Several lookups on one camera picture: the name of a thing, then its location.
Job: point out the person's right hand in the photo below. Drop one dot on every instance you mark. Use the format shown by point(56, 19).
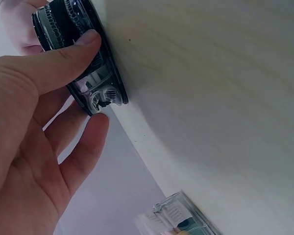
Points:
point(19, 27)

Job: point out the person's left hand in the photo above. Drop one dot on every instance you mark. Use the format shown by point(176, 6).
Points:
point(17, 137)

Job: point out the person's left fingers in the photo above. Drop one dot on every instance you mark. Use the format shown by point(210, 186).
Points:
point(88, 142)

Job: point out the person's left thumb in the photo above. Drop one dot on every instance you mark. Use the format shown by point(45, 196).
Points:
point(63, 57)

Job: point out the black round container clear lid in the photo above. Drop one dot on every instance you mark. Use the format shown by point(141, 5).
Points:
point(63, 27)

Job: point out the clear plastic box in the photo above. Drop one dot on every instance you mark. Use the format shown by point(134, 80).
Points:
point(178, 215)

